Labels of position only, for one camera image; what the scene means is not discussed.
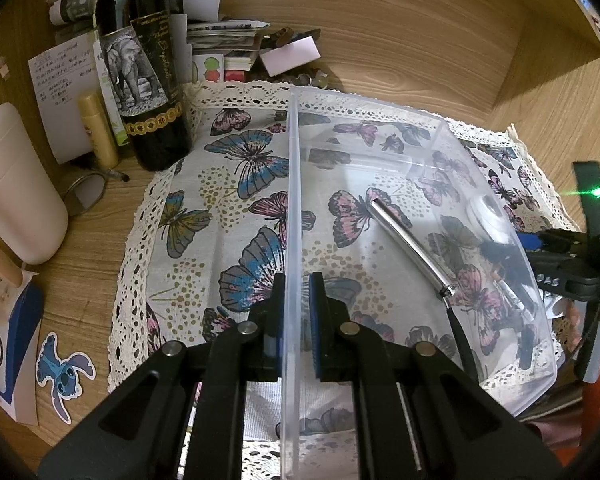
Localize stack of papers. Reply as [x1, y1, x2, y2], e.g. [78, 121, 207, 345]
[166, 0, 272, 68]

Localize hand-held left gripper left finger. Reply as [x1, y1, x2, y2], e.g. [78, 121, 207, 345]
[37, 272, 287, 480]

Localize white hanging cable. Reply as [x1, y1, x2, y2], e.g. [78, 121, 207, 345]
[0, 15, 12, 79]

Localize yellow lip balm tube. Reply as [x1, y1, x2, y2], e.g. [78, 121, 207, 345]
[77, 91, 120, 170]

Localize clear plastic storage box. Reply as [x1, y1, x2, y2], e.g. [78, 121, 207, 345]
[279, 86, 561, 480]

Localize pink sticky note block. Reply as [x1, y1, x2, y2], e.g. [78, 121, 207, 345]
[259, 36, 322, 77]

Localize white plastic container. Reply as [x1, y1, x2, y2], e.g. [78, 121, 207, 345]
[0, 103, 70, 266]

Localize beige wooden stick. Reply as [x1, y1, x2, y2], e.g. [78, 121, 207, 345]
[0, 225, 24, 286]

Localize silver rod tool black handle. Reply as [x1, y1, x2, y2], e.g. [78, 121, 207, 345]
[367, 199, 477, 377]

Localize fruit sticker sheet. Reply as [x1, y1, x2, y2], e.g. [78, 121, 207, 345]
[190, 52, 227, 84]

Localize butterfly print lace tablecloth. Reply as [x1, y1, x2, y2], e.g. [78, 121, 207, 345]
[107, 80, 581, 480]

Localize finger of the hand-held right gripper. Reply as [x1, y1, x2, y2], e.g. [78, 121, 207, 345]
[521, 229, 589, 256]

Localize blue cartoon sticker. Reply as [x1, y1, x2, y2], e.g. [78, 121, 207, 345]
[36, 332, 97, 424]

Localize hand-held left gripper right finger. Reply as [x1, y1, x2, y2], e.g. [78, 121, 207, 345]
[309, 272, 565, 480]

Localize rolled newspaper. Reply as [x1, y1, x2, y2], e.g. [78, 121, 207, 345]
[47, 0, 106, 26]

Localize blue white printed card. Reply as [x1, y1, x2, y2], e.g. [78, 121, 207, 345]
[0, 270, 46, 427]

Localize dark wine bottle elephant label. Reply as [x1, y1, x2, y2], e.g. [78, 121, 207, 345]
[94, 0, 193, 172]

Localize handwritten white paper sheet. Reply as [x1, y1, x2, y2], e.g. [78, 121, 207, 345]
[28, 35, 104, 165]

